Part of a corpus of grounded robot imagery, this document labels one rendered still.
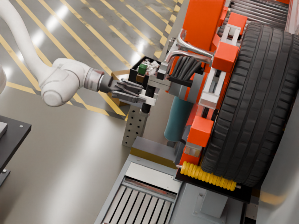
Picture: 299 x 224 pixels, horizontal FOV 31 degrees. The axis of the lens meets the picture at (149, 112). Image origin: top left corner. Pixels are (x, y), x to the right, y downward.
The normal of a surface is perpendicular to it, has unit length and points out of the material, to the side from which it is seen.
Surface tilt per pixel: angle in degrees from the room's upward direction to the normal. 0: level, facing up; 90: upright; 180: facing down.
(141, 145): 0
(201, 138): 90
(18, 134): 0
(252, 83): 48
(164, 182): 0
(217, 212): 90
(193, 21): 90
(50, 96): 93
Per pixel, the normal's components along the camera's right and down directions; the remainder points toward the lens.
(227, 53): 0.03, -0.38
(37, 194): 0.21, -0.81
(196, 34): -0.25, 0.49
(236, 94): -0.11, -0.02
